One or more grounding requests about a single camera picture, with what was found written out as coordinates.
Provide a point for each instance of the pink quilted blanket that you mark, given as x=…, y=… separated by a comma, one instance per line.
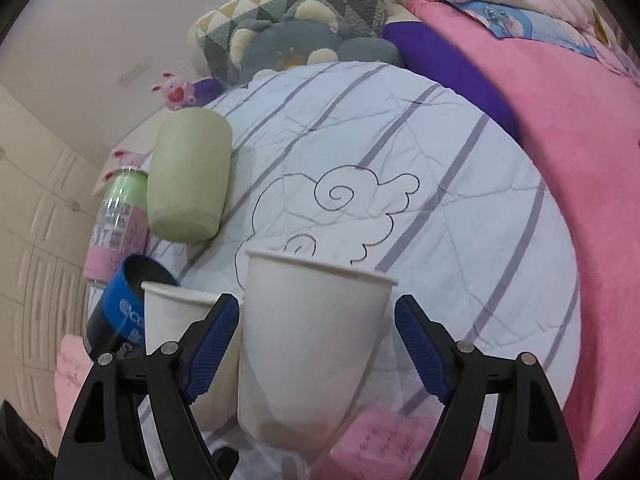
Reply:
x=595, y=25

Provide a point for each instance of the small white paper cup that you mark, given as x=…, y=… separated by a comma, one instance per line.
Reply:
x=170, y=320

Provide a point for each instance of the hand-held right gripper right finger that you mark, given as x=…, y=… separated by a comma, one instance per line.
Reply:
x=417, y=342

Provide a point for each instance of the grey dinosaur plush toy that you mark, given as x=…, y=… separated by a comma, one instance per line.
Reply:
x=300, y=45

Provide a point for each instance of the green matte cup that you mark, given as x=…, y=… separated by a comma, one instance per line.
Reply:
x=187, y=175

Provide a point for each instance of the pink pig plush toy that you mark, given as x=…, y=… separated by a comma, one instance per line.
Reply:
x=175, y=90

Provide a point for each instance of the blue and black cup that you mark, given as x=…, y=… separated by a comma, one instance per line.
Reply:
x=112, y=310

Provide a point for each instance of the purple pillow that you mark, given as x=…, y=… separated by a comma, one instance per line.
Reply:
x=450, y=65

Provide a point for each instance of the cartoon print pillow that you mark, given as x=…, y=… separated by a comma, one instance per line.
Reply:
x=530, y=22

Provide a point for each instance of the white striped quilt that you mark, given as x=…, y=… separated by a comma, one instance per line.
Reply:
x=390, y=210

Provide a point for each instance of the large white paper cup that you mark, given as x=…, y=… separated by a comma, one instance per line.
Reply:
x=305, y=350

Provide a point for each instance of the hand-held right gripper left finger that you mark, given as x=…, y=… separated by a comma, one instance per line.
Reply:
x=212, y=345

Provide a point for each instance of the pink printed sheet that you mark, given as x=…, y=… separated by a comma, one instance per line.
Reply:
x=395, y=440

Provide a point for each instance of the pink and green labelled bottle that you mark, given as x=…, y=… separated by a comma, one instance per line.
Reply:
x=117, y=225

